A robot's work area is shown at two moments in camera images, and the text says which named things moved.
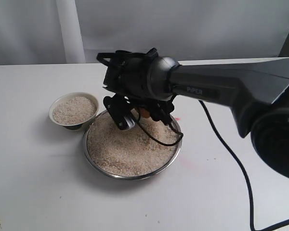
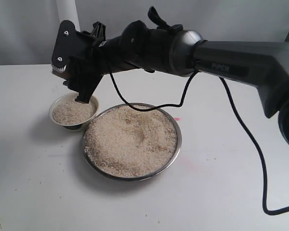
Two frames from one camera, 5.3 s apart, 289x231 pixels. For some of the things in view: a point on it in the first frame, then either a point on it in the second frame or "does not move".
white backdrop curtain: (54, 32) does not move
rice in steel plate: (130, 152) does not move
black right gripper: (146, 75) → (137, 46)
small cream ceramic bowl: (74, 111) does not move
